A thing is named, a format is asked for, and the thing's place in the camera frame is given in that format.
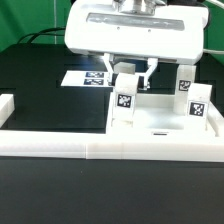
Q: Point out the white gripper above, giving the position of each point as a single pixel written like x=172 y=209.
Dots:
x=174 y=34

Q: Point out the white square table top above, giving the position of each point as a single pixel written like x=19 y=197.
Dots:
x=154 y=114

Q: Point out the white sheet with markers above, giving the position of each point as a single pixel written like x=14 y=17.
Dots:
x=86 y=79

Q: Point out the white U-shaped obstacle fence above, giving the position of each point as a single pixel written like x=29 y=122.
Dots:
x=126 y=146

